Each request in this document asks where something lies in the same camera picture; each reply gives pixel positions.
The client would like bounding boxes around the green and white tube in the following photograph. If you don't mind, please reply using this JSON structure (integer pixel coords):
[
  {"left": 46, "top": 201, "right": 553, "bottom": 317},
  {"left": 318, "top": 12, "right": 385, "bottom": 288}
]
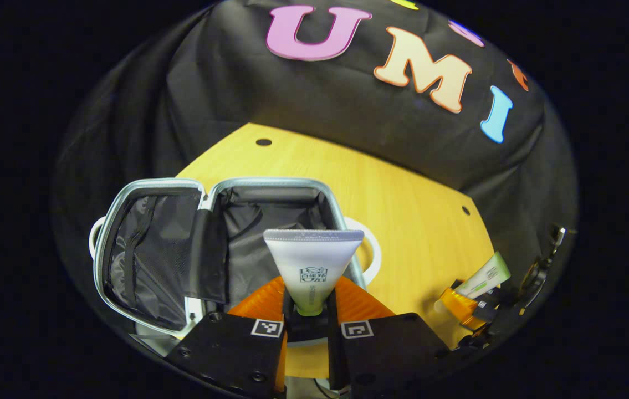
[{"left": 434, "top": 250, "right": 512, "bottom": 314}]

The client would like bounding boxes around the black backdrop cloth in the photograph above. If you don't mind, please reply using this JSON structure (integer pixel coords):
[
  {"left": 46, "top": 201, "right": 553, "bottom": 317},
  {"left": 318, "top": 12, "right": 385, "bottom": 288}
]
[{"left": 51, "top": 0, "right": 579, "bottom": 333}]

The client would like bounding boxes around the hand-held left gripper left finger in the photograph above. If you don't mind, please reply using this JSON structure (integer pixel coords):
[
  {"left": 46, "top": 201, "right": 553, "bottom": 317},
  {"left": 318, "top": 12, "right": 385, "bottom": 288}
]
[{"left": 165, "top": 275, "right": 288, "bottom": 399}]

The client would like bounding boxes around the light blue suitcase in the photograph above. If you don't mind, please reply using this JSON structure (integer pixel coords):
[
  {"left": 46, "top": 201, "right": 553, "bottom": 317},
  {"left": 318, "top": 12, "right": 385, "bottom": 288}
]
[{"left": 88, "top": 177, "right": 382, "bottom": 340}]

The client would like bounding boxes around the white tube pale green cap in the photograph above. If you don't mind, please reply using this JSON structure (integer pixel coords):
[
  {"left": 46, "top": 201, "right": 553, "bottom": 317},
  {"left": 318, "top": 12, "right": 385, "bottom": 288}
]
[{"left": 263, "top": 228, "right": 365, "bottom": 318}]

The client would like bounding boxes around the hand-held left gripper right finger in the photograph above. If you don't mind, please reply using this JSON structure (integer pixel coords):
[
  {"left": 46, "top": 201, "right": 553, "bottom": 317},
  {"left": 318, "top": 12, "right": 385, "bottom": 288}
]
[{"left": 328, "top": 275, "right": 452, "bottom": 399}]

